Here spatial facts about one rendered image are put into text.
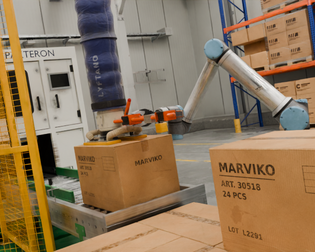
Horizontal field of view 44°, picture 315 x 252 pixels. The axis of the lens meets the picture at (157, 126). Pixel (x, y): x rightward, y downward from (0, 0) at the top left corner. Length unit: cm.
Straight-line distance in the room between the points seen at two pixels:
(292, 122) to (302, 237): 105
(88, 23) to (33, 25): 922
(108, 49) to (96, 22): 18
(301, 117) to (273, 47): 819
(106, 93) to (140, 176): 56
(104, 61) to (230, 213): 133
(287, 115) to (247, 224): 95
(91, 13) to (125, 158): 91
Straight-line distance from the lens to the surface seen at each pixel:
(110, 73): 243
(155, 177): 230
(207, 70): 248
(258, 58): 1075
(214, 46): 231
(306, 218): 128
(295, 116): 225
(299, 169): 124
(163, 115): 195
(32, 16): 1172
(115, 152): 217
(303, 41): 991
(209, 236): 175
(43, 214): 277
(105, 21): 248
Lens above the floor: 114
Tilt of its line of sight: 3 degrees down
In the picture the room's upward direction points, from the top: 9 degrees counter-clockwise
